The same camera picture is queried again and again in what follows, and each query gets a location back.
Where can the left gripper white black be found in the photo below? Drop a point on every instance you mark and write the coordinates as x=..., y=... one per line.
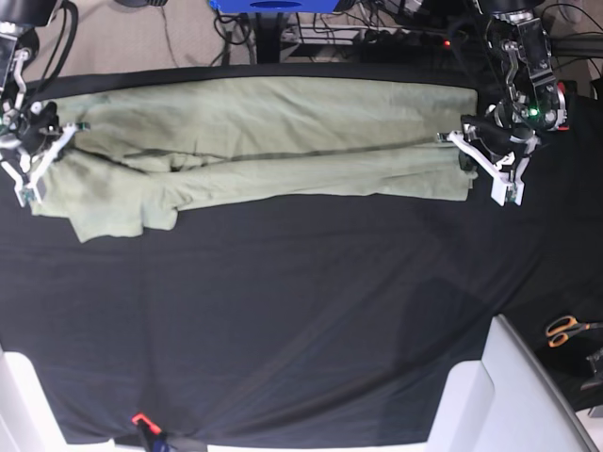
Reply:
x=503, y=153

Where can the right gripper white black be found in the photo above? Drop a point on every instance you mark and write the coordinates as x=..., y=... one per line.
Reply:
x=30, y=144

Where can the light green T-shirt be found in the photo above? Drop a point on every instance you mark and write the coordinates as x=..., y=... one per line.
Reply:
x=151, y=153

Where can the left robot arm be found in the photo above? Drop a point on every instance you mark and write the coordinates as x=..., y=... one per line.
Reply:
x=532, y=103

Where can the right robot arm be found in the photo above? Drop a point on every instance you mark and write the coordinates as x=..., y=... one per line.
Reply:
x=20, y=45

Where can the red black clamp right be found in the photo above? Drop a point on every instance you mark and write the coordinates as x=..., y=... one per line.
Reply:
x=564, y=97

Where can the red black clamp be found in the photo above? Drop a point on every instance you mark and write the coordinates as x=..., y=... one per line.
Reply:
x=564, y=97
x=152, y=437

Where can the black power strip red light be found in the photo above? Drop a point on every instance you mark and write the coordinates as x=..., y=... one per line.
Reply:
x=409, y=37

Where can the black table cloth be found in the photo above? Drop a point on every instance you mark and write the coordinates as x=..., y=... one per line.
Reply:
x=304, y=321

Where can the blue box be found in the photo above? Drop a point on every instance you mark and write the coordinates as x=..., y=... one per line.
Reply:
x=276, y=6

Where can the white chair left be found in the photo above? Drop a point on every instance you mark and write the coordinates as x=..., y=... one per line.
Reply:
x=27, y=421

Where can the red black clamp bottom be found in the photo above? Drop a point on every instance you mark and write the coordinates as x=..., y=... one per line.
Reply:
x=152, y=437

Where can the orange handled scissors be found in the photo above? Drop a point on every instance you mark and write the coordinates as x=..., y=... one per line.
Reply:
x=561, y=330

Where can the black table leg post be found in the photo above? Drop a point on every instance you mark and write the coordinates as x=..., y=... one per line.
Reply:
x=268, y=29

